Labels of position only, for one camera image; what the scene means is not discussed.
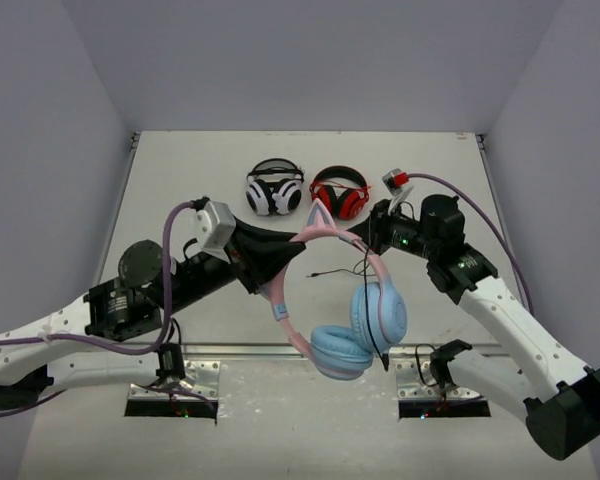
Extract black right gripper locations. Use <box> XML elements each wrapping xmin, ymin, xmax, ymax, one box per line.
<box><xmin>340</xmin><ymin>199</ymin><xmax>438</xmax><ymax>261</ymax></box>

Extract pink blue cat-ear headphones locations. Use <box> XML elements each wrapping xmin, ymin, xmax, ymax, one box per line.
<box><xmin>260</xmin><ymin>200</ymin><xmax>408</xmax><ymax>381</ymax></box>

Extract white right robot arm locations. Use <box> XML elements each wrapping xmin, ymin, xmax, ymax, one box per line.
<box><xmin>359</xmin><ymin>194</ymin><xmax>600</xmax><ymax>461</ymax></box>

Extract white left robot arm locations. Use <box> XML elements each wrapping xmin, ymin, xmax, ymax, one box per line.
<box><xmin>0</xmin><ymin>221</ymin><xmax>306</xmax><ymax>416</ymax></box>

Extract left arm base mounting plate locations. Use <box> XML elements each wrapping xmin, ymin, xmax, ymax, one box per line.
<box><xmin>127</xmin><ymin>360</ymin><xmax>222</xmax><ymax>402</ymax></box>

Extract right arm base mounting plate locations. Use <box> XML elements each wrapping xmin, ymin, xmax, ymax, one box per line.
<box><xmin>394</xmin><ymin>359</ymin><xmax>484</xmax><ymax>402</ymax></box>

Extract red black headphones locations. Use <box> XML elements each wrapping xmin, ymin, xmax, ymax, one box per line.
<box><xmin>309</xmin><ymin>165</ymin><xmax>370</xmax><ymax>221</ymax></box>

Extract white black headphones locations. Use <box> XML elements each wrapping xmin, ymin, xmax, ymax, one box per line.
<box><xmin>245</xmin><ymin>158</ymin><xmax>305</xmax><ymax>216</ymax></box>

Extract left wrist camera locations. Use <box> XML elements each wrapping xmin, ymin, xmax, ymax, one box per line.
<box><xmin>194</xmin><ymin>200</ymin><xmax>236</xmax><ymax>262</ymax></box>

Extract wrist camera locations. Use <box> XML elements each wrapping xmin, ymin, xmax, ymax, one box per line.
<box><xmin>194</xmin><ymin>200</ymin><xmax>236</xmax><ymax>262</ymax></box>
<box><xmin>382</xmin><ymin>169</ymin><xmax>413</xmax><ymax>196</ymax></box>

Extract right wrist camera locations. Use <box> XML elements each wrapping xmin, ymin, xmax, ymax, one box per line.
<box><xmin>382</xmin><ymin>169</ymin><xmax>413</xmax><ymax>196</ymax></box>

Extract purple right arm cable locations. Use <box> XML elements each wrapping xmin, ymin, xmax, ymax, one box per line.
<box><xmin>407</xmin><ymin>172</ymin><xmax>534</xmax><ymax>314</ymax></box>

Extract thin black base wire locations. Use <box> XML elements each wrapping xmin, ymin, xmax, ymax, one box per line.
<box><xmin>413</xmin><ymin>341</ymin><xmax>444</xmax><ymax>386</ymax></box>

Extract aluminium table edge rail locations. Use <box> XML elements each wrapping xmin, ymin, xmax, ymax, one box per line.
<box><xmin>77</xmin><ymin>342</ymin><xmax>544</xmax><ymax>359</ymax></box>

